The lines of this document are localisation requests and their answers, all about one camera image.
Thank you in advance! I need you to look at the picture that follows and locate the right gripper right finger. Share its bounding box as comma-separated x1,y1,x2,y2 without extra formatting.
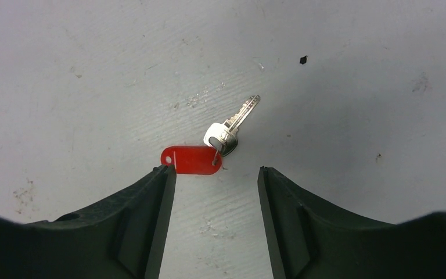
257,167,446,278

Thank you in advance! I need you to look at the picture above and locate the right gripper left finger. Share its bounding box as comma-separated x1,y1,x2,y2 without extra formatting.
0,166,176,278

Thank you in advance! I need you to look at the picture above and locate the silver key with red tag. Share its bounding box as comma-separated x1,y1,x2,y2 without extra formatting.
160,95,261,176

